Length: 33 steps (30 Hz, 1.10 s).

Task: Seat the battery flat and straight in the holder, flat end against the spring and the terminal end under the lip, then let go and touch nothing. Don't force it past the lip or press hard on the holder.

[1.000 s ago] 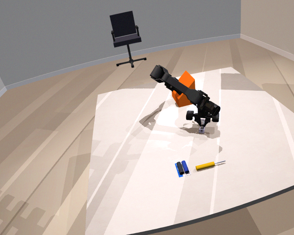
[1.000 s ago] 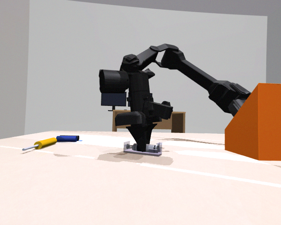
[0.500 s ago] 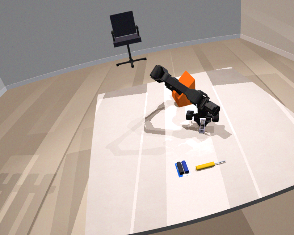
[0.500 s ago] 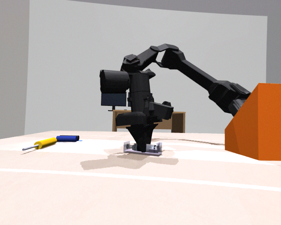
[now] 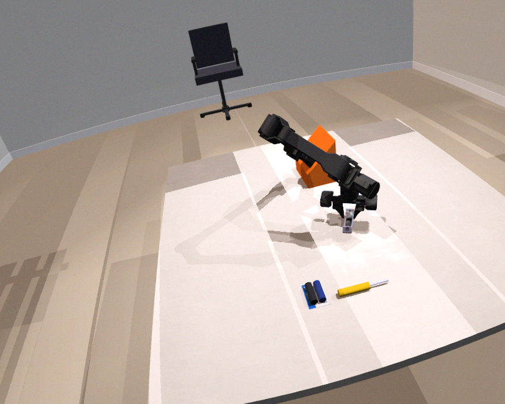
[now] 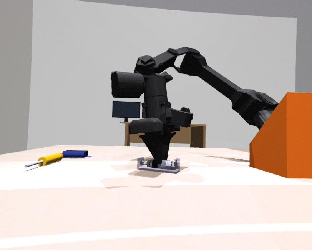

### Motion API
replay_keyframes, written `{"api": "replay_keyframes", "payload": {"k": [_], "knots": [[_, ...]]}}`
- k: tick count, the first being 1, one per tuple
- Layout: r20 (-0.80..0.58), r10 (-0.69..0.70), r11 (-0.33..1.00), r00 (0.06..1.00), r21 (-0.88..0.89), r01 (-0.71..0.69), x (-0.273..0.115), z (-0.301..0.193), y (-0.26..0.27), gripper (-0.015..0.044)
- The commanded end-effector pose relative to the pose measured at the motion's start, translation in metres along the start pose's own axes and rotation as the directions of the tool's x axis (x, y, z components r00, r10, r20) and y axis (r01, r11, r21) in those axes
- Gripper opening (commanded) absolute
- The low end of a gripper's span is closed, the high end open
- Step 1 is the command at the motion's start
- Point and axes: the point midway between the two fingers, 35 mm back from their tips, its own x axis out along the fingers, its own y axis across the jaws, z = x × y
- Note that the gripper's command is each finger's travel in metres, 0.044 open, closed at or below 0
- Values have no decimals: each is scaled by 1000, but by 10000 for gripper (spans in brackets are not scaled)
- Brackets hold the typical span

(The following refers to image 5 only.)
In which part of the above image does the grey battery holder with spring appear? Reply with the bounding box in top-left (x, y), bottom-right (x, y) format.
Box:
top-left (343, 208), bottom-right (354, 234)

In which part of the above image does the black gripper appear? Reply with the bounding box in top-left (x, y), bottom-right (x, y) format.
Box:
top-left (320, 186), bottom-right (378, 219)

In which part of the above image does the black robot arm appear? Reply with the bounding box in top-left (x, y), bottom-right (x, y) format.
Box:
top-left (258, 114), bottom-right (380, 199)

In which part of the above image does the yellow-handled screwdriver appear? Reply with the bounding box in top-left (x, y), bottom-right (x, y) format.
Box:
top-left (338, 279), bottom-right (389, 297)

